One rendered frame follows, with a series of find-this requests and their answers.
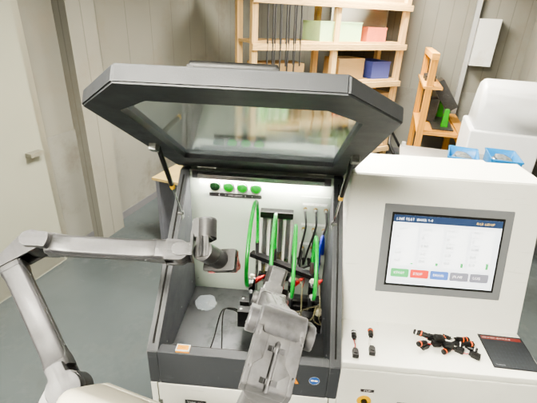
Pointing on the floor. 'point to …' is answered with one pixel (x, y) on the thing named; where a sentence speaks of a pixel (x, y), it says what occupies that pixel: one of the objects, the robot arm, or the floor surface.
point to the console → (523, 229)
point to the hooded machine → (503, 119)
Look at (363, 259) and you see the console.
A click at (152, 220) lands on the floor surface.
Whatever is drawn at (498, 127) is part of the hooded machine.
